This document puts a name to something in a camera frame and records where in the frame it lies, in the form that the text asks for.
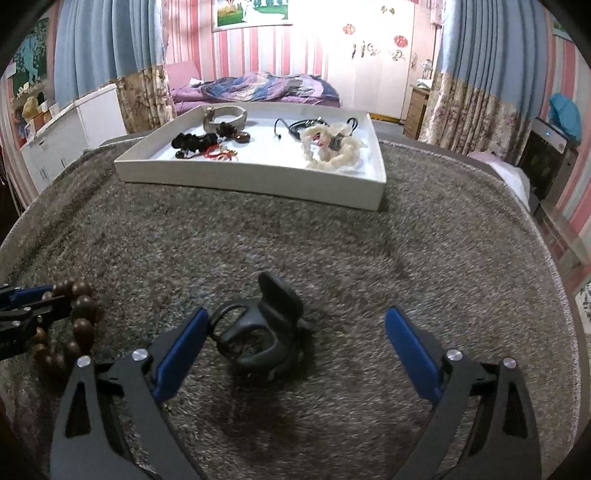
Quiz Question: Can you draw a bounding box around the green wall picture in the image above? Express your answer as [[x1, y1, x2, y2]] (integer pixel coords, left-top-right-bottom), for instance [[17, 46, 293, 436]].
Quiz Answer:
[[211, 0, 291, 32]]

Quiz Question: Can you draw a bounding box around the blue floral curtain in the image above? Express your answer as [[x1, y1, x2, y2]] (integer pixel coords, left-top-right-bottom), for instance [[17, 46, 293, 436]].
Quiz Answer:
[[53, 0, 174, 134], [416, 0, 552, 162]]

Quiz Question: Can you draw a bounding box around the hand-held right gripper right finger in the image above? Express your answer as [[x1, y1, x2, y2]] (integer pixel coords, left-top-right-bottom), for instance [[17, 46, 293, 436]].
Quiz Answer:
[[385, 306, 542, 480]]

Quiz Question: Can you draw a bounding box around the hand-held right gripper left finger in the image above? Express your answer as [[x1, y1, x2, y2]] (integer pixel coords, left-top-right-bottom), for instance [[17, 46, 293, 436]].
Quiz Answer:
[[50, 307, 211, 480]]

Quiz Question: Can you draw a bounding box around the grey shaggy rug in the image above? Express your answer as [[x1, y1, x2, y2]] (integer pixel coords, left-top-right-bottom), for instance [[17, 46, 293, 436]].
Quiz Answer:
[[0, 138, 578, 480]]

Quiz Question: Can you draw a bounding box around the wooden desk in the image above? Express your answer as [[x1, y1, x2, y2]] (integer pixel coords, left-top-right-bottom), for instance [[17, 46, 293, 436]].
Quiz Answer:
[[404, 85, 437, 139]]

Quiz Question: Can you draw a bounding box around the white shallow tray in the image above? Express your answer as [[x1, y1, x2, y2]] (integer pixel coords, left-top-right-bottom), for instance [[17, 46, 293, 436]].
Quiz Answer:
[[114, 102, 387, 213]]

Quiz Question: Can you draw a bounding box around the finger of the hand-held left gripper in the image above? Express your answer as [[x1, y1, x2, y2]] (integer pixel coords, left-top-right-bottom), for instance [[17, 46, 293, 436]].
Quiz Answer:
[[0, 285, 54, 311], [0, 298, 65, 361]]

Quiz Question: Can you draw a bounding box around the purple bed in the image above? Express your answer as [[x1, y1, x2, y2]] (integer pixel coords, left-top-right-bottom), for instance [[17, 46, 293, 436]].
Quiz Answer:
[[168, 71, 342, 116]]

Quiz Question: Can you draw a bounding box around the black scrunchie with charm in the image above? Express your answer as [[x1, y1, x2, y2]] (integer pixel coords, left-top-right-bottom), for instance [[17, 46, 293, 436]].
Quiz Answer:
[[171, 131, 220, 157]]

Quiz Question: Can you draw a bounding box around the wooden bead bracelet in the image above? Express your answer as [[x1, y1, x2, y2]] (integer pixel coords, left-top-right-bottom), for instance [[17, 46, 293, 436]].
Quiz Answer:
[[30, 279, 103, 374]]

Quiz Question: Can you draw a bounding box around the blue cloth cover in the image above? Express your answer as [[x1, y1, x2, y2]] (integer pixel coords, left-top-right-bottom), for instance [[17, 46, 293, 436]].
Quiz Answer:
[[549, 92, 583, 139]]

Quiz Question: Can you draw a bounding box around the black claw hair clip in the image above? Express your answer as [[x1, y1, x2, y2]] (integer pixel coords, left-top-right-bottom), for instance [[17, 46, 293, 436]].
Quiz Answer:
[[209, 271, 315, 383]]

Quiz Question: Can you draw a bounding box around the striped purple quilt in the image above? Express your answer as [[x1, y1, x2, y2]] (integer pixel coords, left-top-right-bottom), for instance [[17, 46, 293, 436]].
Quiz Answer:
[[198, 71, 340, 102]]

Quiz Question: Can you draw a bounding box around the white cabinet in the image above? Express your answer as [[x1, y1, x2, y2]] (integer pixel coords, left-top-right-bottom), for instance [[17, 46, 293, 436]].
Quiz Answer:
[[18, 83, 127, 195]]

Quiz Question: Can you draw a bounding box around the black air purifier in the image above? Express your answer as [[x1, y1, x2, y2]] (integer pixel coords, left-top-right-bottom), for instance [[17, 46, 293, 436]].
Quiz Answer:
[[517, 117, 580, 213]]

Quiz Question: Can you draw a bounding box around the white wardrobe with decals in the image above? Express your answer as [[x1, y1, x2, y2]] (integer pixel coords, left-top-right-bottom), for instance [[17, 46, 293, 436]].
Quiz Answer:
[[325, 0, 439, 123]]

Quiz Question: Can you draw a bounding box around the cream fluffy scrunchie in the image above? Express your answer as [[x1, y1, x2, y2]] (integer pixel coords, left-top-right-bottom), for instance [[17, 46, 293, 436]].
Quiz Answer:
[[300, 124, 368, 172]]

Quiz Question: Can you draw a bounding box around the teal wall poster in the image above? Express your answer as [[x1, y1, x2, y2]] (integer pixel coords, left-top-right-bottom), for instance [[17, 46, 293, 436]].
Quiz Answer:
[[10, 16, 51, 90]]

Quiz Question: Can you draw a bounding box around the pink white cloth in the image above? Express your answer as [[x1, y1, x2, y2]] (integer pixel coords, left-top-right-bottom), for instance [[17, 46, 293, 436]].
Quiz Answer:
[[466, 151, 532, 204]]

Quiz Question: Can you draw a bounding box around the pink headboard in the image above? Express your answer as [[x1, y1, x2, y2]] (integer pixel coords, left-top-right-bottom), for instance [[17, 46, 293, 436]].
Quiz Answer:
[[164, 61, 202, 90]]

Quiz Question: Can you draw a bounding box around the brown hair clip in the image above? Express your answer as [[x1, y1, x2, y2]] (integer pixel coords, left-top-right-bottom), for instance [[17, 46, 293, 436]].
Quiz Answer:
[[216, 121, 252, 145]]

